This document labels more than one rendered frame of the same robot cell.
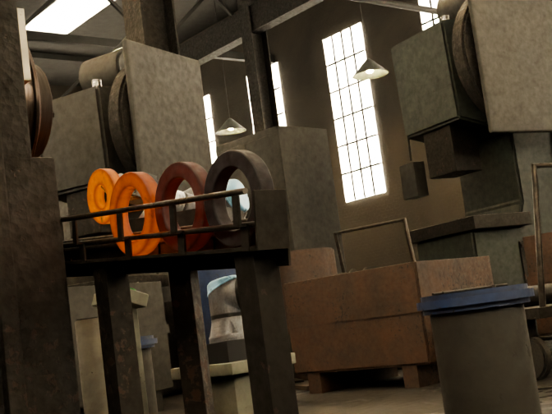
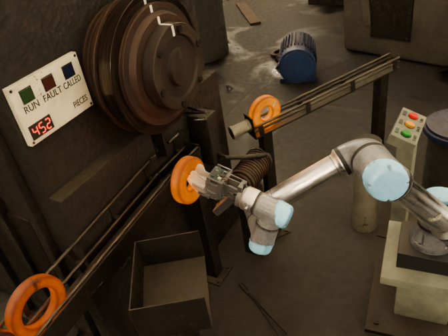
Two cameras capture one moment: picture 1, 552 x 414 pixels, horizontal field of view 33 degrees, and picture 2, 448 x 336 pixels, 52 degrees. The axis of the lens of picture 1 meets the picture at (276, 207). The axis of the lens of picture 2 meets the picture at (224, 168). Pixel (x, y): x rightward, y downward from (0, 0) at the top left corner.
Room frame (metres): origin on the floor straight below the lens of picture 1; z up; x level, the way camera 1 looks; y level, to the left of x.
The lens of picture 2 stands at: (2.35, -0.72, 1.69)
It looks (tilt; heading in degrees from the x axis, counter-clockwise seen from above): 35 degrees down; 75
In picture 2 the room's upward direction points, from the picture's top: 10 degrees counter-clockwise
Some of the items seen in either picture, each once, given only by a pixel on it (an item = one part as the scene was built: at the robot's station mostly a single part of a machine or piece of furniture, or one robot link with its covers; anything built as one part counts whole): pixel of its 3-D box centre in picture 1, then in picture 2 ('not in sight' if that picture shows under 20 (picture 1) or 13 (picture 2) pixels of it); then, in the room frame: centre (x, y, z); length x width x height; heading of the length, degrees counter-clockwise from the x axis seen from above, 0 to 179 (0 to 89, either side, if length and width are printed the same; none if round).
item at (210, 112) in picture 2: not in sight; (205, 137); (2.74, 0.92, 0.68); 0.11 x 0.08 x 0.24; 130
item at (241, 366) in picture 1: (233, 365); (428, 257); (3.35, 0.23, 0.28); 0.32 x 0.32 x 0.04; 47
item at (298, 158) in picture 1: (284, 251); not in sight; (7.92, -0.02, 1.00); 0.80 x 0.63 x 2.00; 45
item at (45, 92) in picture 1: (25, 112); (175, 67); (2.63, 0.69, 1.11); 0.28 x 0.06 x 0.28; 40
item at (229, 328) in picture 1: (228, 328); (433, 231); (3.35, 0.23, 0.42); 0.15 x 0.15 x 0.10
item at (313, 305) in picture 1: (393, 322); not in sight; (5.17, -0.56, 0.33); 0.93 x 0.73 x 0.66; 47
